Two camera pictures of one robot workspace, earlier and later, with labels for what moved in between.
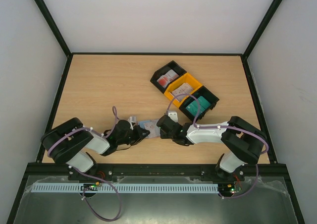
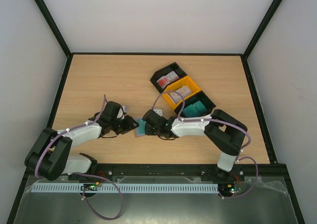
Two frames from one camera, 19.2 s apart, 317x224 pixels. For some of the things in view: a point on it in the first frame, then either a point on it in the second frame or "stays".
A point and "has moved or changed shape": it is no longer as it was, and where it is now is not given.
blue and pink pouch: (151, 125) has moved or changed shape
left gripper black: (138, 130) to (129, 126)
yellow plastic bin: (187, 79) has moved or changed shape
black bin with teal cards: (207, 101) has moved or changed shape
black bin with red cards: (165, 75) stays
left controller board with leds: (90, 187) stays
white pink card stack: (184, 88) has moved or changed shape
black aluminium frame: (154, 169) stays
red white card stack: (164, 80) stays
